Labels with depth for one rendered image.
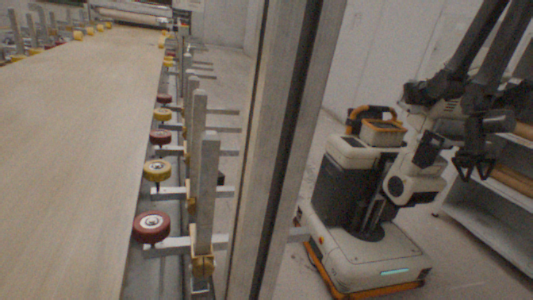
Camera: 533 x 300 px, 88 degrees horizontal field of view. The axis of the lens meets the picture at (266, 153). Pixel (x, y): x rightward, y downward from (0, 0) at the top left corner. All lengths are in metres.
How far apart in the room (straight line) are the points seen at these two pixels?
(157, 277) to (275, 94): 0.84
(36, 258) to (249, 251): 0.51
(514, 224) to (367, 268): 1.74
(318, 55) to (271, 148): 0.06
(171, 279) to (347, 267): 0.95
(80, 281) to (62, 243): 0.11
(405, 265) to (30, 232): 1.64
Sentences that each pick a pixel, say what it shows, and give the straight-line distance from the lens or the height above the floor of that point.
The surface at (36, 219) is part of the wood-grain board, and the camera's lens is 0.77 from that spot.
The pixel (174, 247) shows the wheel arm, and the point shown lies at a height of 0.83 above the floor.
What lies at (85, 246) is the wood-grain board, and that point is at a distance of 0.67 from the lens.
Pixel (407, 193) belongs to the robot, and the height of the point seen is 0.74.
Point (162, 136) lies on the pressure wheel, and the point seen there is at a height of 0.91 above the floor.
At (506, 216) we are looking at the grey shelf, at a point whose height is 0.19.
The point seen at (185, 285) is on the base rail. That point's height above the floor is 0.70.
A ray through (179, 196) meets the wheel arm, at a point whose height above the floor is 0.80.
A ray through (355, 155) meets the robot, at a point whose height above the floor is 0.78.
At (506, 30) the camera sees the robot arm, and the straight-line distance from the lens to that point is 1.10.
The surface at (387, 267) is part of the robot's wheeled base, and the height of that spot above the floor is 0.27.
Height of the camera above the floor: 1.35
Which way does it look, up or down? 26 degrees down
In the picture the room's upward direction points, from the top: 10 degrees clockwise
